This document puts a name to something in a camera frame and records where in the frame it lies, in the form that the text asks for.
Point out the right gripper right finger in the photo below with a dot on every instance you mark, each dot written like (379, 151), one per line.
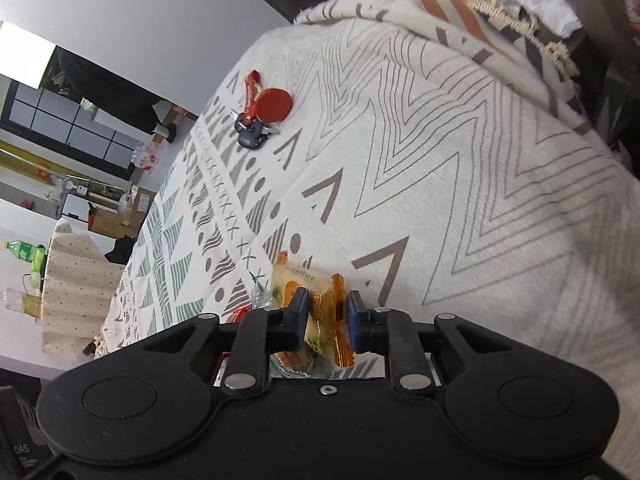
(392, 335)

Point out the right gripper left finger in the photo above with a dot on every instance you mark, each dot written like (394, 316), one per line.
(261, 334)

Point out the red snack packet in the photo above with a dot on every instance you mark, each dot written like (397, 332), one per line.
(238, 315)

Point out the orange cracker snack pack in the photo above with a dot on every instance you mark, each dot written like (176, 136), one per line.
(326, 344)

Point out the green-edged biscuit snack pack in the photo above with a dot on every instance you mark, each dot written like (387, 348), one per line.
(261, 298)

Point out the cardboard box on floor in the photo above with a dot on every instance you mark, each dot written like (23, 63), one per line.
(120, 218)

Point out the patterned white bed blanket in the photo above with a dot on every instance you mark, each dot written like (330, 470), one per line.
(429, 162)

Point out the dotted cream tablecloth table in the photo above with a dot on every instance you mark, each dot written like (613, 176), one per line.
(78, 288)

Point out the red white plastic bag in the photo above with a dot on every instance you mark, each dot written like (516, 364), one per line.
(146, 155)

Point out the green soda bottle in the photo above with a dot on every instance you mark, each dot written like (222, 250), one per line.
(34, 255)

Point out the person in black coat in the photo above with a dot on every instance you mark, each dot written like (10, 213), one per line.
(117, 96)

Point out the black framed glass door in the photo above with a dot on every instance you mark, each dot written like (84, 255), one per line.
(62, 126)

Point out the red round keychain tag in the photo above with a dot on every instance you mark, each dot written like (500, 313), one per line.
(273, 105)

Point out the red strip keychain charm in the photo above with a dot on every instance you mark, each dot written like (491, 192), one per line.
(253, 86)

